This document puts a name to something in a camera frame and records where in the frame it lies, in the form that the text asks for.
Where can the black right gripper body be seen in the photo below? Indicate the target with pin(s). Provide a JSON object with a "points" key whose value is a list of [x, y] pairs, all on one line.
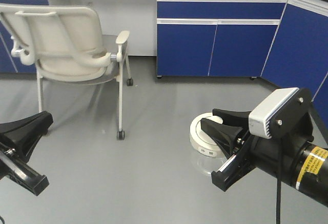
{"points": [[237, 165]]}

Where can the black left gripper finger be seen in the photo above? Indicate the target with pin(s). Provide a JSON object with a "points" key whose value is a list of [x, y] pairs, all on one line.
{"points": [[23, 135]]}

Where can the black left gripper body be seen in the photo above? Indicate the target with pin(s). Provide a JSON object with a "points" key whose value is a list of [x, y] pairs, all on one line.
{"points": [[16, 169]]}

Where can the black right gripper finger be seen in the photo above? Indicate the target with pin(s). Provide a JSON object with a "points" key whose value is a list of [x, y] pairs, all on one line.
{"points": [[224, 136], [233, 118]]}

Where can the glass jar with white lid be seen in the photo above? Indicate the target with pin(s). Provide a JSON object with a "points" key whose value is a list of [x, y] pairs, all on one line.
{"points": [[207, 156]]}

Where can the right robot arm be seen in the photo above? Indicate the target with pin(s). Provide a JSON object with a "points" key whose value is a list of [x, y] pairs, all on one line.
{"points": [[291, 158]]}

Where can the blue lab cabinet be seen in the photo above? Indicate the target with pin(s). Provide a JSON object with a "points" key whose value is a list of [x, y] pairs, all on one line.
{"points": [[282, 41]]}

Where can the beige office chair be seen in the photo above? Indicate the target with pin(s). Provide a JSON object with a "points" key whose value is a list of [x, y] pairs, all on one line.
{"points": [[66, 44]]}

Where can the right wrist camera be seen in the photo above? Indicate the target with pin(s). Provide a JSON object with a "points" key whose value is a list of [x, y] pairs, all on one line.
{"points": [[281, 112]]}

